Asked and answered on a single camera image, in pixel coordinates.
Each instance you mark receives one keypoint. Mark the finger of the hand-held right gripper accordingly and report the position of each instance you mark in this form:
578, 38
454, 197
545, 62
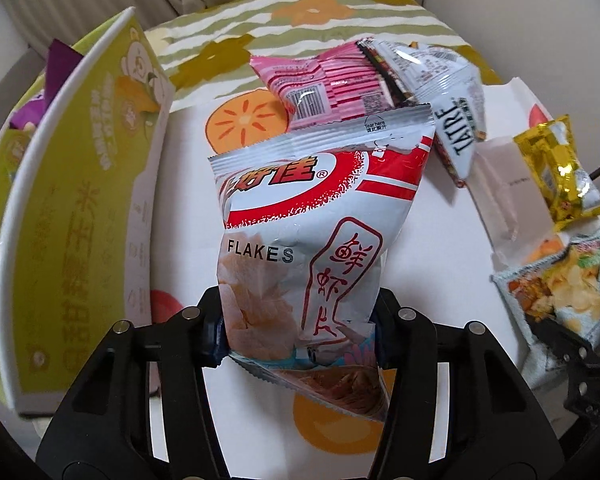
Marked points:
560, 337

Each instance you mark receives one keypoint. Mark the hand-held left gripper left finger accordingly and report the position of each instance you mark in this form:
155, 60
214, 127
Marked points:
212, 345

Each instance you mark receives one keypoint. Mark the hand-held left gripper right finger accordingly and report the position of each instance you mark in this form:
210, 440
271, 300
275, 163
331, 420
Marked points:
385, 340

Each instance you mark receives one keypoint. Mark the white chips packet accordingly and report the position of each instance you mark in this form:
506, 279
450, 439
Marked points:
565, 280

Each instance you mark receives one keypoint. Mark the red white flakes packet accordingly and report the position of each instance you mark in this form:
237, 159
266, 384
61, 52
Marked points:
310, 240

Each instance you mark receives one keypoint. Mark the green cardboard box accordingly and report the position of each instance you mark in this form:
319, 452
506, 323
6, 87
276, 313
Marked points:
90, 210

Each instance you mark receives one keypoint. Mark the yellow snack packet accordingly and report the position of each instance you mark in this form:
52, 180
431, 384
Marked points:
562, 170

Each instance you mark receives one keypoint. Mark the silver snack packet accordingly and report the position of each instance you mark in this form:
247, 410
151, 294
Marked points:
440, 90

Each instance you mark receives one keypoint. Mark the pink snack packet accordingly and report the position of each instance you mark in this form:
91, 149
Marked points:
320, 85

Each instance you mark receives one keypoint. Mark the floral striped blanket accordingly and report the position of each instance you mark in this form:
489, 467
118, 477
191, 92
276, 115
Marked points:
290, 25

